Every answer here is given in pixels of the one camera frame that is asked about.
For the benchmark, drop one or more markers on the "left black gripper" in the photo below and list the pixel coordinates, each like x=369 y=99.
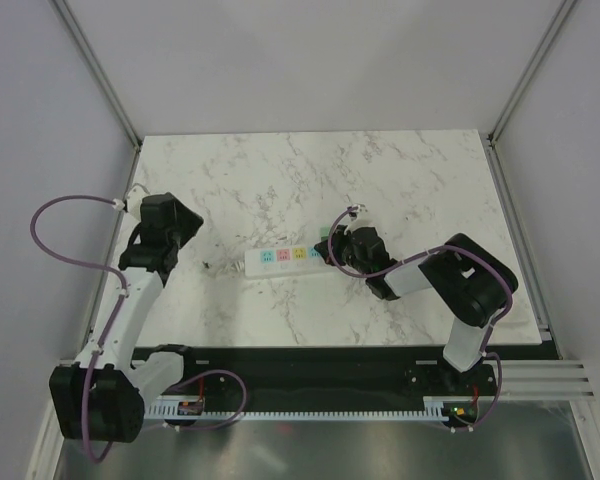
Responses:
x=189 y=222

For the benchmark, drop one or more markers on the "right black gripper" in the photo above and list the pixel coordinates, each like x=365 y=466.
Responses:
x=340 y=235

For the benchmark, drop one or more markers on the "white power strip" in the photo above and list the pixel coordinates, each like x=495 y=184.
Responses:
x=283 y=261

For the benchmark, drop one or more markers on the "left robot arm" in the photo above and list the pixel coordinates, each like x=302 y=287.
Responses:
x=102 y=394

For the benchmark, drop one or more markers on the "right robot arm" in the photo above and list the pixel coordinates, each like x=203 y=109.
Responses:
x=476 y=287

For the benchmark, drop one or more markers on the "light green cube plug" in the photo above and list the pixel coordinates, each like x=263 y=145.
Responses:
x=324 y=232

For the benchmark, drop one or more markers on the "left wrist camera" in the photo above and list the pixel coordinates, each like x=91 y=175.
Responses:
x=132 y=197

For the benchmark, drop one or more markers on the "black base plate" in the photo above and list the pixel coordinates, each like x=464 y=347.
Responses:
x=349 y=376

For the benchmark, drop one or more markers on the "white slotted cable duct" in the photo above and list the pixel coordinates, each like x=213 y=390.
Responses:
x=180 y=409

